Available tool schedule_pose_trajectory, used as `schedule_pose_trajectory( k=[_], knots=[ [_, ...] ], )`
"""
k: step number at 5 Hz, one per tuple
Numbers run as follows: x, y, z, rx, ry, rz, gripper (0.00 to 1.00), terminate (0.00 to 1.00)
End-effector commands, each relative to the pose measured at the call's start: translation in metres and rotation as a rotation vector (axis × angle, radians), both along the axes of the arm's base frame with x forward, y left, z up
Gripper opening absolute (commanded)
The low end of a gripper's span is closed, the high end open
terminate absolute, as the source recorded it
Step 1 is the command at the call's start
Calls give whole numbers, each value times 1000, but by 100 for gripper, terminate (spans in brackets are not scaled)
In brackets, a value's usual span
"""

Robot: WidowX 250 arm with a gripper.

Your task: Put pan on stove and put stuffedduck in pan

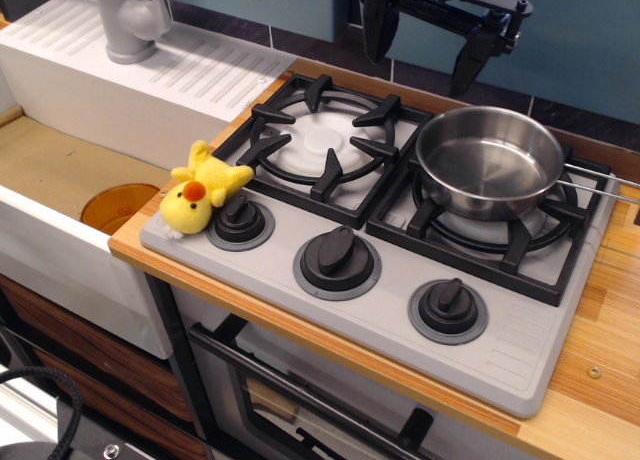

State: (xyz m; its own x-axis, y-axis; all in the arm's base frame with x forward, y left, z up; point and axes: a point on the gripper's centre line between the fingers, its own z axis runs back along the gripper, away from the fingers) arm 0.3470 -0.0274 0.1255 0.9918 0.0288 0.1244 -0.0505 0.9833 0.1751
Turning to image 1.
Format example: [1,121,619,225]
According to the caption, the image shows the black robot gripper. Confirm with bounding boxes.
[359,0,529,96]

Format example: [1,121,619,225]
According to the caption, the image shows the stainless steel pan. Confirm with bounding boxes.
[415,106,639,221]

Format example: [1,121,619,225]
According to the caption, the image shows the yellow stuffed duck toy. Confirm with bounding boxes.
[159,140,254,240]

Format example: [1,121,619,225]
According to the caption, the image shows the grey toy stove top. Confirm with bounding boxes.
[138,72,621,420]

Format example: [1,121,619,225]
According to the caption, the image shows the black middle stove knob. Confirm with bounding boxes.
[293,226,382,302]

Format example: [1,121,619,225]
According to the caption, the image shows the black stove knob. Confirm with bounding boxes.
[293,226,382,302]
[205,193,275,252]
[408,278,489,346]

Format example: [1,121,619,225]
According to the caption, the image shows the black left stove knob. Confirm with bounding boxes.
[205,193,275,252]

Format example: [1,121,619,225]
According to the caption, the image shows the black right stove knob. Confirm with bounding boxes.
[408,278,489,346]

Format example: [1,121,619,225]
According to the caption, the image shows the black left burner grate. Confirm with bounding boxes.
[214,74,432,229]

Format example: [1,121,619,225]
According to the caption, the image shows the black burner grate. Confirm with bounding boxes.
[214,74,432,229]
[366,154,611,306]

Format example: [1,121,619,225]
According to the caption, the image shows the black right burner grate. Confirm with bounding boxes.
[366,154,611,306]

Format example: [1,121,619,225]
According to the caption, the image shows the grey toy faucet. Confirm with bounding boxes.
[97,0,172,65]

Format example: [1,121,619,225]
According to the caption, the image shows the orange sink drain plug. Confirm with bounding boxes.
[80,183,159,235]

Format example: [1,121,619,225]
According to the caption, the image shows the white toy sink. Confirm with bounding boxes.
[1,0,293,359]

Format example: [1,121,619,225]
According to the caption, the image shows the wooden drawer fronts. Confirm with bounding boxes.
[1,277,211,459]

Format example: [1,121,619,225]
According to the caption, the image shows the teal wall cabinet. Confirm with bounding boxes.
[172,0,639,123]

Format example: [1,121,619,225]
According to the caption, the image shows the oven door with black handle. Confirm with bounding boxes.
[188,315,524,459]

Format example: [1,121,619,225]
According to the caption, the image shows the black braided cable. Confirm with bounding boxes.
[0,365,83,451]

